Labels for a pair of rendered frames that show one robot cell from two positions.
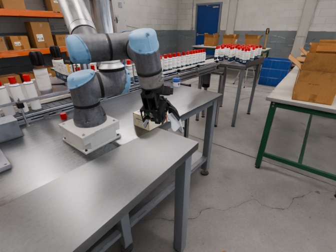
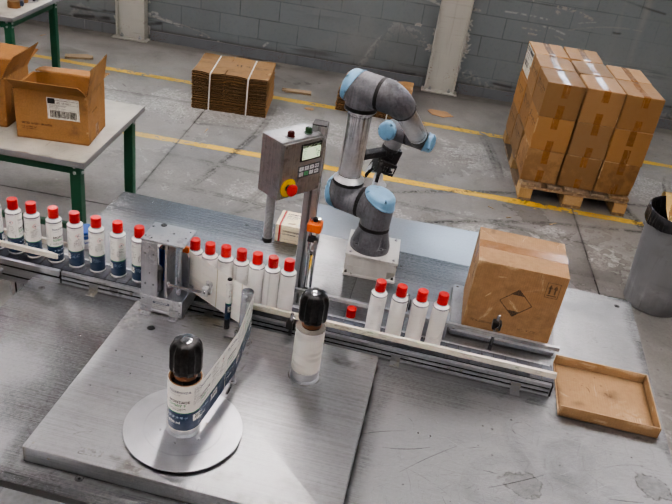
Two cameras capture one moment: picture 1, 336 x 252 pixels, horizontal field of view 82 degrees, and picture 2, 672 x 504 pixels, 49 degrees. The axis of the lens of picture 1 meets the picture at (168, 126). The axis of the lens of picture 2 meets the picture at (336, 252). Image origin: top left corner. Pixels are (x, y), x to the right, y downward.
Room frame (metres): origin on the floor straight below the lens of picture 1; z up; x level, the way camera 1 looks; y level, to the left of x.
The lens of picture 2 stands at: (2.31, 2.32, 2.32)
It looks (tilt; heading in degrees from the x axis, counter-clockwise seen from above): 31 degrees down; 236
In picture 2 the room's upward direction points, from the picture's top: 9 degrees clockwise
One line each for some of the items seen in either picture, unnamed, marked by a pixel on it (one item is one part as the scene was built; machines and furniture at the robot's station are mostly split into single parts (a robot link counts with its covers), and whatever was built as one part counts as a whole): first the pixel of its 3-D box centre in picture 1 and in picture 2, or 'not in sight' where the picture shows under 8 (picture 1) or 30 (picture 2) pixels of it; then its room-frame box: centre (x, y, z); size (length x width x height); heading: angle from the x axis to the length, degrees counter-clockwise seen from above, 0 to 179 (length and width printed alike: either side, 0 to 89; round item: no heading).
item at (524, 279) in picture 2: not in sight; (513, 284); (0.55, 0.84, 0.99); 0.30 x 0.24 x 0.27; 140
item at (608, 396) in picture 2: not in sight; (604, 394); (0.52, 1.29, 0.85); 0.30 x 0.26 x 0.04; 139
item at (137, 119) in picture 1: (151, 116); (298, 228); (1.00, 0.10, 0.87); 0.16 x 0.12 x 0.07; 141
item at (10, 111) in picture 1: (3, 98); (417, 317); (0.99, 0.88, 0.98); 0.05 x 0.05 x 0.20
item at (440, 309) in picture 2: not in sight; (437, 320); (0.94, 0.92, 0.98); 0.05 x 0.05 x 0.20
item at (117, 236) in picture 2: not in sight; (118, 248); (1.75, 0.22, 0.98); 0.05 x 0.05 x 0.20
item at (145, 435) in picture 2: (62, 79); (183, 428); (1.79, 0.98, 0.89); 0.31 x 0.31 x 0.01
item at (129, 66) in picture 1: (129, 72); not in sight; (1.64, 0.32, 0.98); 0.05 x 0.05 x 0.20
